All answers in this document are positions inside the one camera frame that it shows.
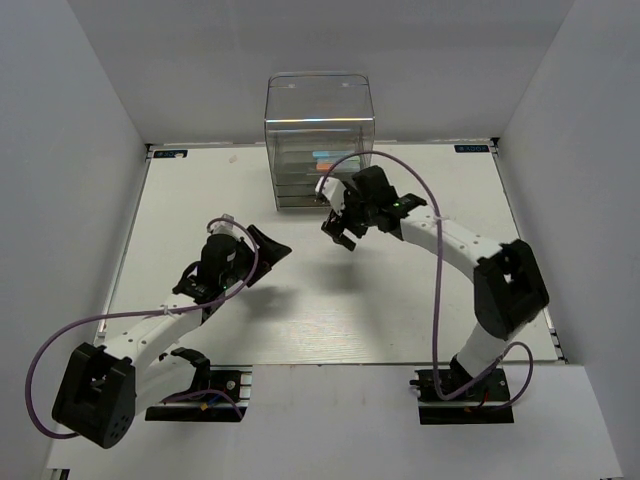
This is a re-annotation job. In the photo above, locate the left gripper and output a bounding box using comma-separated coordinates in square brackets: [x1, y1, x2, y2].
[221, 225, 291, 289]

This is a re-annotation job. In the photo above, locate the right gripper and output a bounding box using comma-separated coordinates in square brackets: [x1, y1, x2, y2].
[323, 182, 378, 251]

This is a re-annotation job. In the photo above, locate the blue cap highlighter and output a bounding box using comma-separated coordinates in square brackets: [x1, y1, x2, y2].
[312, 151, 349, 159]

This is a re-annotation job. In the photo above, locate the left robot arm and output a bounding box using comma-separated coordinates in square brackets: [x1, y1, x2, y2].
[52, 220, 292, 449]

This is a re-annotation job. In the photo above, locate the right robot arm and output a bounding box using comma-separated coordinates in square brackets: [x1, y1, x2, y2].
[315, 166, 549, 399]

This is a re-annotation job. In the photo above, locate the clear plastic drawer organizer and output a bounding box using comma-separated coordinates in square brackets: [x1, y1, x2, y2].
[264, 71, 375, 211]

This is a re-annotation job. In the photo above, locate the right table label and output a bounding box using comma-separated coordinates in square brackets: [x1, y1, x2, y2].
[454, 144, 490, 153]

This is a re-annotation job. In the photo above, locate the table label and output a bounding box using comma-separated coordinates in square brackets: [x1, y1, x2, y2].
[153, 149, 188, 159]
[454, 144, 490, 153]

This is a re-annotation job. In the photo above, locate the left table label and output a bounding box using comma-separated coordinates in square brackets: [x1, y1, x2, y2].
[153, 149, 188, 159]

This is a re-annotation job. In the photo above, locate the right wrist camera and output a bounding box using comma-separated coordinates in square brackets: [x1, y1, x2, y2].
[315, 177, 347, 214]

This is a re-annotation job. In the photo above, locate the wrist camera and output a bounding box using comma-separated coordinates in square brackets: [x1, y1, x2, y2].
[315, 177, 347, 214]
[206, 214, 238, 238]

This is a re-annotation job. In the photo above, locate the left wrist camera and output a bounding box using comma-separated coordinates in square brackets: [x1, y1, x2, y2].
[206, 214, 238, 238]

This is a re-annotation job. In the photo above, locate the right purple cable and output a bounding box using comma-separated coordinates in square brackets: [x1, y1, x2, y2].
[315, 151, 534, 402]

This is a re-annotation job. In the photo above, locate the purple cable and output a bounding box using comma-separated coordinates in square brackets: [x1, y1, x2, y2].
[24, 215, 261, 440]
[315, 151, 534, 402]

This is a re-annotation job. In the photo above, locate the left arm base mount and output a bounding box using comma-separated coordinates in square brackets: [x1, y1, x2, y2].
[144, 366, 253, 423]

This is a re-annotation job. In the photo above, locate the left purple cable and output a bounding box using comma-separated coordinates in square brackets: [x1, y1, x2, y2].
[24, 215, 261, 440]

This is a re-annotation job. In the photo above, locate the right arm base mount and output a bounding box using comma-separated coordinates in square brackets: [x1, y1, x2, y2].
[409, 368, 514, 426]

